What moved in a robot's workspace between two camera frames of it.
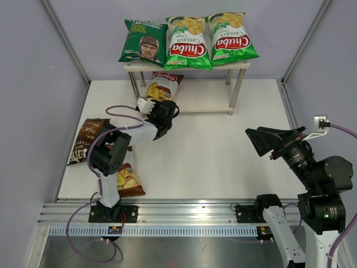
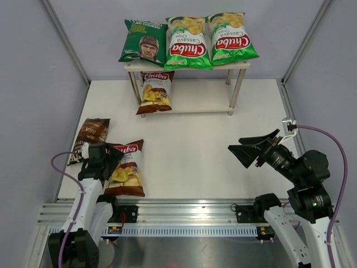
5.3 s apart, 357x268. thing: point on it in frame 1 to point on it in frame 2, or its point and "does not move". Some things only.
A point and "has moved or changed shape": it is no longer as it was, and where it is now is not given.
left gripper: (156, 106) to (115, 156)
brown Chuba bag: (163, 86) has moved or changed shape
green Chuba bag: (187, 44) does not move
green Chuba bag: (230, 41) does not move
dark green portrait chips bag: (145, 41) does not move
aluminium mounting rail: (151, 212) does not move
